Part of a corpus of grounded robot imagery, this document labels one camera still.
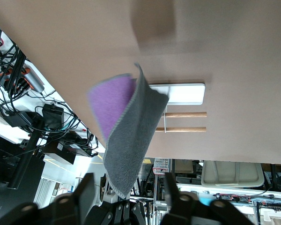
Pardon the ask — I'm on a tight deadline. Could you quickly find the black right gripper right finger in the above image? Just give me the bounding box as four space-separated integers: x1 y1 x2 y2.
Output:
124 172 257 225

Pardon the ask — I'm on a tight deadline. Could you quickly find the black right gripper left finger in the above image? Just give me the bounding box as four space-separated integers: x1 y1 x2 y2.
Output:
0 172 124 225

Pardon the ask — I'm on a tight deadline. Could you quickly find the grey and purple towel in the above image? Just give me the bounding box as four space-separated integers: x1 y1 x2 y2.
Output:
86 62 170 200

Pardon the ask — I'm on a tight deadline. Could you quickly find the white rack with wooden rods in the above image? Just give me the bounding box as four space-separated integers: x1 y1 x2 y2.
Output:
148 82 208 134

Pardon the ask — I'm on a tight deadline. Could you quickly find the white and red basket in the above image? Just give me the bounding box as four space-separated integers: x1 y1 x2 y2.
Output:
153 158 173 175

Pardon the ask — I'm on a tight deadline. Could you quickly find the black flat box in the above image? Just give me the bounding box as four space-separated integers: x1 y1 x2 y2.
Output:
44 137 94 165

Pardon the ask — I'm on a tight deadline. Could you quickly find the beige plastic bin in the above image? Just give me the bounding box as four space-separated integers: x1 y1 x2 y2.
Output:
200 160 265 188

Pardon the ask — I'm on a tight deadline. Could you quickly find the black monitor stand pole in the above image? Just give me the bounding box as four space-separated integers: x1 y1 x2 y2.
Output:
7 118 45 189

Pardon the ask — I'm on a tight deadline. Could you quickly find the black computer monitor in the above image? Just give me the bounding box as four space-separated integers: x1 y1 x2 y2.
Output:
0 131 45 225

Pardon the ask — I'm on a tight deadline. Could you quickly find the black power adapter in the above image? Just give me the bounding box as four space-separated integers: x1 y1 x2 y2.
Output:
41 103 64 130

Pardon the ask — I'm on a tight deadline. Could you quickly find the grey and orange power strip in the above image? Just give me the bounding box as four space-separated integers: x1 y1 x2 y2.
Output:
0 67 45 94

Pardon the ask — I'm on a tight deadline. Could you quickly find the brown table cover mat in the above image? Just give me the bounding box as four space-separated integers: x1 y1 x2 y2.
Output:
0 0 281 165

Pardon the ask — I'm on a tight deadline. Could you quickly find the black cable tangle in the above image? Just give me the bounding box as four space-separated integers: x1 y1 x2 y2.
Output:
0 25 99 155

